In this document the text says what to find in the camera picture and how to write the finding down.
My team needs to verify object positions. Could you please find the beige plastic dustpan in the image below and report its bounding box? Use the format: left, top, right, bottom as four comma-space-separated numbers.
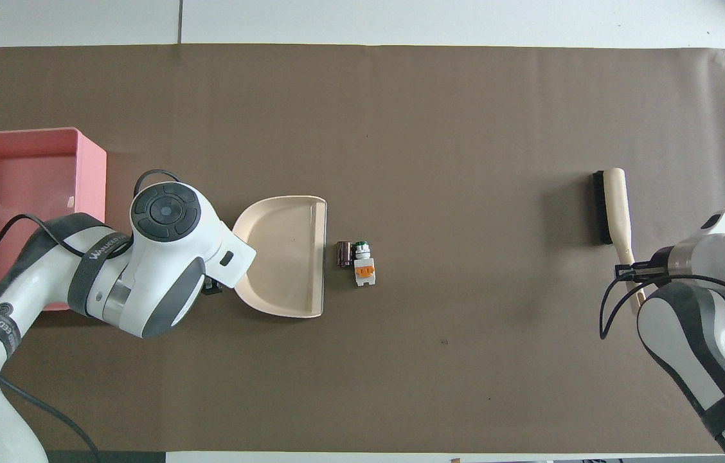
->
231, 195, 328, 318

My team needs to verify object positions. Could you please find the white orange push-button switch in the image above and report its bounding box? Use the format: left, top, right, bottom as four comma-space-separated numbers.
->
352, 241, 378, 288

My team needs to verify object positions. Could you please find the pink plastic bin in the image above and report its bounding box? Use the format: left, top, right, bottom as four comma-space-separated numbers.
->
0, 127, 107, 314

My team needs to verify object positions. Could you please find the beige brush with black bristles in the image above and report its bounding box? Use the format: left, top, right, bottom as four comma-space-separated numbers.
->
592, 168, 648, 316

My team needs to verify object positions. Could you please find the black cable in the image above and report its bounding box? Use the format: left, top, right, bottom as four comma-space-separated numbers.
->
599, 273, 725, 341
0, 168, 182, 463

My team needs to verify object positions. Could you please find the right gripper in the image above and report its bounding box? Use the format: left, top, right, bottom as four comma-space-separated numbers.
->
648, 248, 672, 286

